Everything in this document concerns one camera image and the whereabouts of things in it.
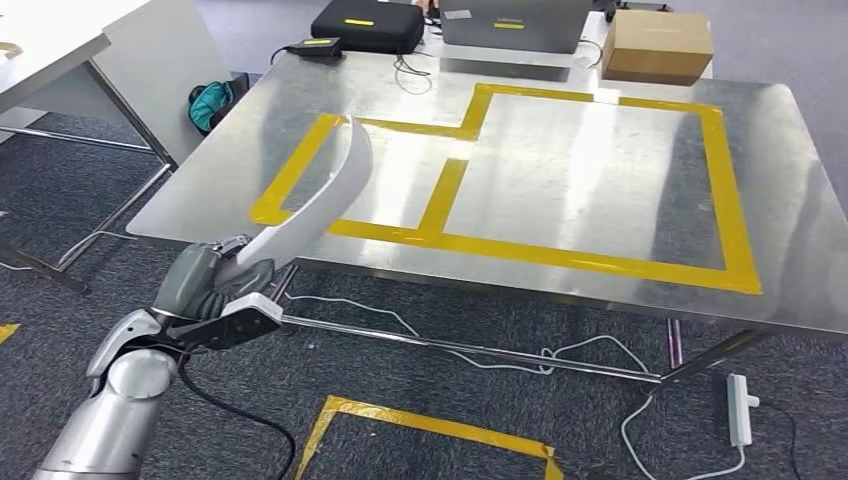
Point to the grey hard case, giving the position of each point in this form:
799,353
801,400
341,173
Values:
513,26

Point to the black carrying case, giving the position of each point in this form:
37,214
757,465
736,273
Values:
368,26

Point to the yellow table tape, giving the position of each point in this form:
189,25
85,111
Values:
722,199

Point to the steel workbench table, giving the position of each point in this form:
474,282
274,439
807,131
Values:
563,185

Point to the brown cardboard box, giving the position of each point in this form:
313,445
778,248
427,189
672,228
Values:
656,46

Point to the yellow floor tape piece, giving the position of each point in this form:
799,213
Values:
6,332

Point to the white desk panel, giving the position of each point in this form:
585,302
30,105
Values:
166,73

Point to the white power strip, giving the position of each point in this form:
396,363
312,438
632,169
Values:
738,411

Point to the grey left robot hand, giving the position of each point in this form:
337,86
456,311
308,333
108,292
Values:
189,281

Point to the yellow floor tape square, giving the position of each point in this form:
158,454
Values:
424,422

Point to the white curved car panel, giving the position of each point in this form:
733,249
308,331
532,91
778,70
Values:
318,205

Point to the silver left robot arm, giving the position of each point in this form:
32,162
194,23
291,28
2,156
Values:
112,411

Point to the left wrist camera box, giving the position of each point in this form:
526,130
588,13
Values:
238,324

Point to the black power adapter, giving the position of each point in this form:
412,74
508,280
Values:
318,48

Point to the teal bag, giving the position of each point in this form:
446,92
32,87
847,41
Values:
208,106

